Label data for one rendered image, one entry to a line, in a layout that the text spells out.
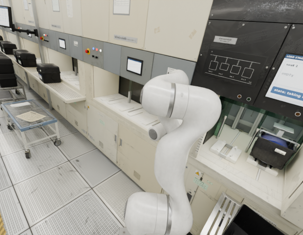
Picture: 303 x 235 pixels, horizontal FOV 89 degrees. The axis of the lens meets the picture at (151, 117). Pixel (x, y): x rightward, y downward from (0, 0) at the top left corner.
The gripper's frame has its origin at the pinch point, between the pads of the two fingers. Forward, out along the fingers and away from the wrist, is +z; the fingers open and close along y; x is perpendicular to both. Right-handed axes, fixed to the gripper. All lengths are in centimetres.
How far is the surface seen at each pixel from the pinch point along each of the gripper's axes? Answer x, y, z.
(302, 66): 44, 45, 12
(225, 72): 34.2, 13.5, 11.7
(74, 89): -38, -189, 13
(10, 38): -9, -589, 18
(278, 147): -10, 57, 43
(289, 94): 31, 46, 12
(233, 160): -30, 37, 31
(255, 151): -21, 47, 43
